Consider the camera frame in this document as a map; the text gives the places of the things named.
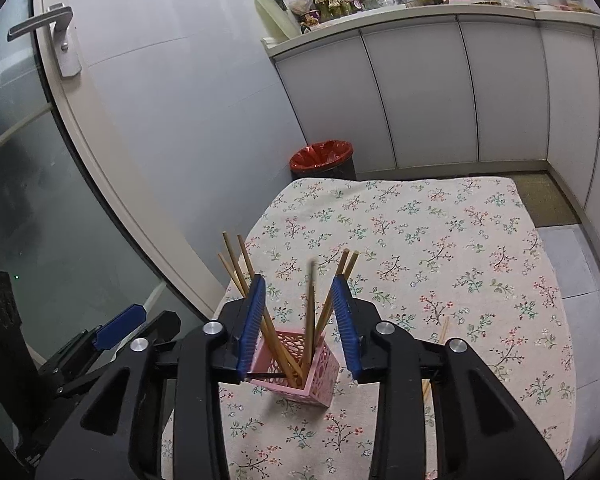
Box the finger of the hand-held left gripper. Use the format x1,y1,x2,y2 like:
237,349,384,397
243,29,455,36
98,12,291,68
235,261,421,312
36,303,148,392
59,310,182,397

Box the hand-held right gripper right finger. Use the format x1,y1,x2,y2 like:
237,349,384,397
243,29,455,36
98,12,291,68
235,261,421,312
329,274,564,480

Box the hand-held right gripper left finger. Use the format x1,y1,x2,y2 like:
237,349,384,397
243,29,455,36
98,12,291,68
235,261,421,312
35,273,267,480

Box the pink lattice utensil holder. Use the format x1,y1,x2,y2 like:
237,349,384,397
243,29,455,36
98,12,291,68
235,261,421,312
245,327,341,406

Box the bundle of bamboo chopsticks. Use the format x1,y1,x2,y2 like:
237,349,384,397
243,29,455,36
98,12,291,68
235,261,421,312
217,234,361,390

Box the pale bamboo chopstick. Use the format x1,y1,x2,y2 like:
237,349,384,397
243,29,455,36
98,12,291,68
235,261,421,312
421,316,450,407

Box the floral tablecloth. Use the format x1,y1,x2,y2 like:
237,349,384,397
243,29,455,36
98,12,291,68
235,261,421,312
160,175,576,480

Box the black trash bin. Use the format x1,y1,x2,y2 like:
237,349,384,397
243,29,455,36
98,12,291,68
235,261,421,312
292,152,357,182

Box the red trash bag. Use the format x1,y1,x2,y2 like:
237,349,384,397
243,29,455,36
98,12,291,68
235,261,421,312
289,141,355,171

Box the olive door mat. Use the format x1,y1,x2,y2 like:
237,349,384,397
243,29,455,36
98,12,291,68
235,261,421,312
470,172,581,228

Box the white base cabinets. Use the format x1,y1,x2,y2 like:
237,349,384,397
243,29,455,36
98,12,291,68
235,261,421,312
272,14,551,181

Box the white countertop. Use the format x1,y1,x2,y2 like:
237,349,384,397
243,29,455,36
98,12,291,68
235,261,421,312
260,0,600,63

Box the pale green cutting board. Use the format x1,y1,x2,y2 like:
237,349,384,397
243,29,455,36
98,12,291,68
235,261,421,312
254,0,302,42

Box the white side cabinets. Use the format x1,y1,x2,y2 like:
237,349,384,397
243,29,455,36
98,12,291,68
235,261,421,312
539,20,600,221

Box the silver door handle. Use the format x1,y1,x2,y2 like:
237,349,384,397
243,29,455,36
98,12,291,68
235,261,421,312
7,4,81,79

